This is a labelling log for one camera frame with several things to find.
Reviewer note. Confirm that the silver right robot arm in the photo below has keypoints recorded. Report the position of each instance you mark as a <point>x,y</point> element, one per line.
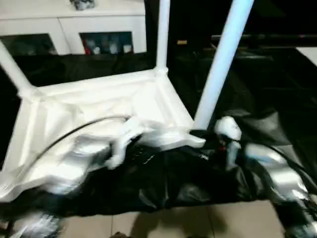
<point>284,173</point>

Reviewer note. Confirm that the white cabinet with glass doors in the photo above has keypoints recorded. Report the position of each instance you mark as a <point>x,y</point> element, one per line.
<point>37,24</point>

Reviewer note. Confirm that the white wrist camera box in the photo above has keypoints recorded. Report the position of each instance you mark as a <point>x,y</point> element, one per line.
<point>227,126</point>
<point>119,148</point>

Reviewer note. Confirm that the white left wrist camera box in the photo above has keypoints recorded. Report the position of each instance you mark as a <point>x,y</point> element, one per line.
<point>119,148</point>

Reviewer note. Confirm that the red bottle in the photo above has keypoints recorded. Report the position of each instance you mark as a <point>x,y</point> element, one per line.
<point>88,48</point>

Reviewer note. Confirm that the white flat sheet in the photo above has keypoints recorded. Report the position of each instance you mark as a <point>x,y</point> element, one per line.
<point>309,52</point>

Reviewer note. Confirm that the white plastic table top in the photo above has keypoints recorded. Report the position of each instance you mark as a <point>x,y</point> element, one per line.
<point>86,99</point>

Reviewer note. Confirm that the dark robot body part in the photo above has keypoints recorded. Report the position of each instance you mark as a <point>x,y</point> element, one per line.
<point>119,235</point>

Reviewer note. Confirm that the long black metal bar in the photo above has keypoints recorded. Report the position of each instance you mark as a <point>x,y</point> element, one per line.
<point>272,37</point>

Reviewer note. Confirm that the black work mat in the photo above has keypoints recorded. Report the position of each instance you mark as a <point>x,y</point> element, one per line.
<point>173,178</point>

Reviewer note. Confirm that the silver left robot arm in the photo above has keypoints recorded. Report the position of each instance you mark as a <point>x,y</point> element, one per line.
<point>86,148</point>

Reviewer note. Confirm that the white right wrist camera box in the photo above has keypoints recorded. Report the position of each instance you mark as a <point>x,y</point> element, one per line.
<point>227,126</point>

